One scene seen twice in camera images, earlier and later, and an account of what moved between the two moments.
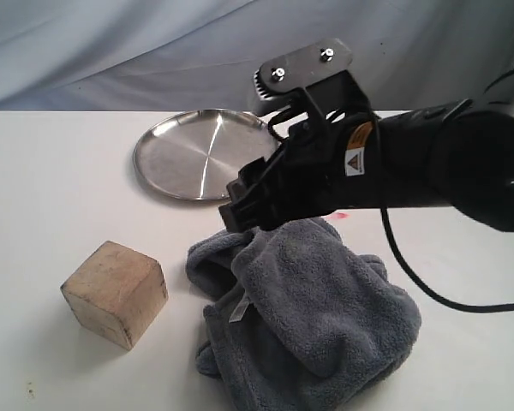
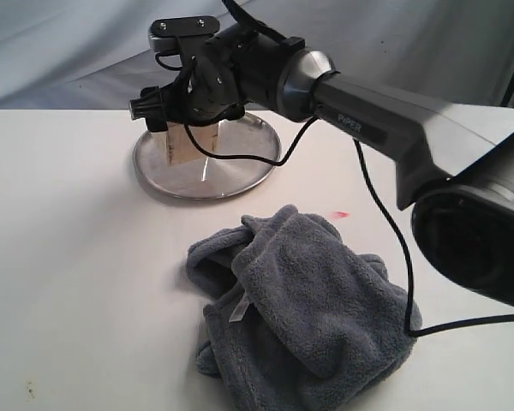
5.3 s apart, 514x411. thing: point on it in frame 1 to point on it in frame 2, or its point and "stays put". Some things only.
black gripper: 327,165 to 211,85
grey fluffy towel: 295,319 stays put
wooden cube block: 116,293 to 182,148
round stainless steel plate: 194,155 stays put
